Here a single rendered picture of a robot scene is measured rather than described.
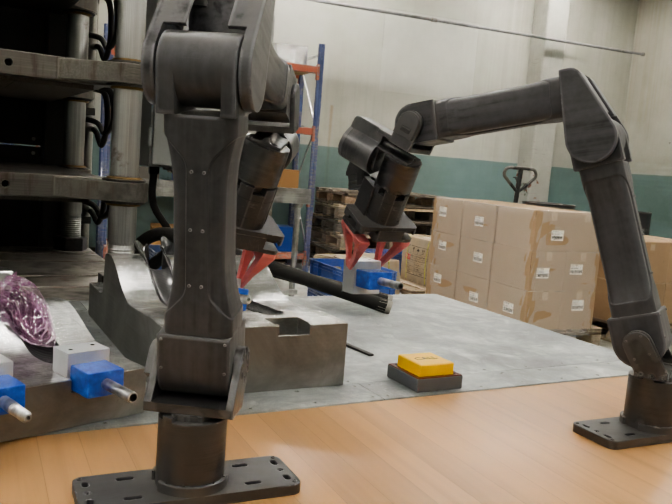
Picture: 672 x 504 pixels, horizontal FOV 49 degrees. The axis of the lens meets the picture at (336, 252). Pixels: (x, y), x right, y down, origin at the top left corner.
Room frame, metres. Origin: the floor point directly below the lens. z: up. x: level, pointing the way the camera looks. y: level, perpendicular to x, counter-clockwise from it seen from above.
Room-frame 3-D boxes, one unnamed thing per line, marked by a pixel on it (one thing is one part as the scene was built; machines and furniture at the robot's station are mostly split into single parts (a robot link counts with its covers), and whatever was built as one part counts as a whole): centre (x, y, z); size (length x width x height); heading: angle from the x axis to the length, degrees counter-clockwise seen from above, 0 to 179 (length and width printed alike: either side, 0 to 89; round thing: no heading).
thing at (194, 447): (0.64, 0.12, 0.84); 0.20 x 0.07 x 0.08; 116
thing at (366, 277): (1.14, -0.07, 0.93); 0.13 x 0.05 x 0.05; 30
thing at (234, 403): (0.65, 0.12, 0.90); 0.09 x 0.06 x 0.06; 85
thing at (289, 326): (0.99, 0.06, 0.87); 0.05 x 0.05 x 0.04; 29
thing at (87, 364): (0.77, 0.24, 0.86); 0.13 x 0.05 x 0.05; 46
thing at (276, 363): (1.16, 0.21, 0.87); 0.50 x 0.26 x 0.14; 29
